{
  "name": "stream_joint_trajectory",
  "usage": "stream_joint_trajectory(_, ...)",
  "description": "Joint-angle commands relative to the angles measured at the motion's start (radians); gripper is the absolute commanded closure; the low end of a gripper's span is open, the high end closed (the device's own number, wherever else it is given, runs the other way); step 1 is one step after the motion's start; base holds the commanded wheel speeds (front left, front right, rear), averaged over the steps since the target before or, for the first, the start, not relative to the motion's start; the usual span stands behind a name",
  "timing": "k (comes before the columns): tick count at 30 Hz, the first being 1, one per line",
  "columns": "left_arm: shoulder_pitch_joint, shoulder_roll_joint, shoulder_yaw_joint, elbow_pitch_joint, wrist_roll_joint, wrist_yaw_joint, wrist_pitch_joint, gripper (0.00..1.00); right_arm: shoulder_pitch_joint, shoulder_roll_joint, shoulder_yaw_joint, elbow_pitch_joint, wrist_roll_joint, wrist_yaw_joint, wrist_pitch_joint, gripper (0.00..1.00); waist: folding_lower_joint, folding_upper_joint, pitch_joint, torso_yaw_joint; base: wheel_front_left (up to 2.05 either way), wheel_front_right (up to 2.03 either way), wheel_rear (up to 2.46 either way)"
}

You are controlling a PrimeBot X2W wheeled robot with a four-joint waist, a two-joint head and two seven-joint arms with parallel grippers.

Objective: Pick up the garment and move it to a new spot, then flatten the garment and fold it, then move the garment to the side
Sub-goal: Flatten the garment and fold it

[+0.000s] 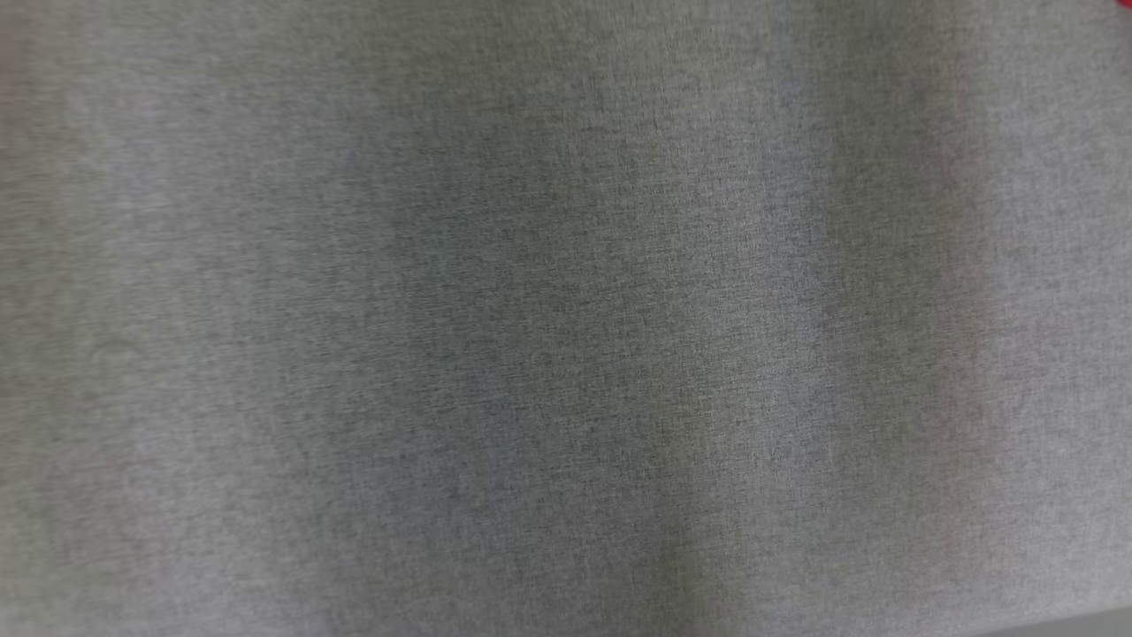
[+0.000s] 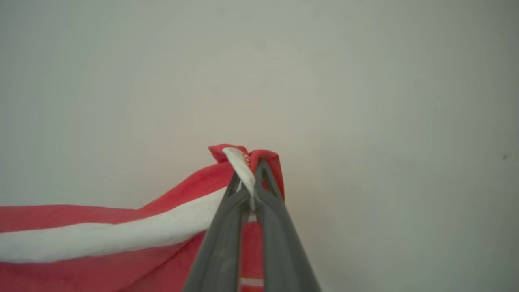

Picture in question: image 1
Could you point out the grey fabric sofa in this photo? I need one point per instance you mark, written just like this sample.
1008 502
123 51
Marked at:
566 318

